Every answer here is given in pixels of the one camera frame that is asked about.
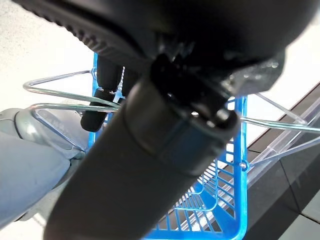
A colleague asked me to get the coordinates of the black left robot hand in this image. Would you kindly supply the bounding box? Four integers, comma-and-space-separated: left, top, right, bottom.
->
11, 0, 320, 240

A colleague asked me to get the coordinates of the blue plastic shopping basket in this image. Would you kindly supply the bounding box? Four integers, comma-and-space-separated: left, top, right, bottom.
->
23, 52, 320, 240

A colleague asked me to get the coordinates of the black shelf board clear rail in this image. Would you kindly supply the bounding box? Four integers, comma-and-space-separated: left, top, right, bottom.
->
246, 81, 320, 240

